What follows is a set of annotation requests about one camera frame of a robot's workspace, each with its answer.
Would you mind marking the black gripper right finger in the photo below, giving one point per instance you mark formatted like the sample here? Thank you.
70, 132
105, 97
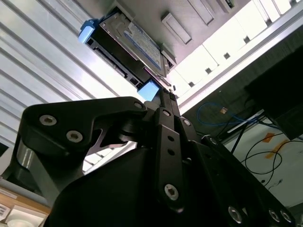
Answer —
236, 177

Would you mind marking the hard disk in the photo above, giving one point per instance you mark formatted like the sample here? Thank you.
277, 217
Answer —
142, 45

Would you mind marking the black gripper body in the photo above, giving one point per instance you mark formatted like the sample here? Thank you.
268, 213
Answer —
118, 189

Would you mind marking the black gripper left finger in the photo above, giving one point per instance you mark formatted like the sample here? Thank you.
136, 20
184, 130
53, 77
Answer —
71, 118

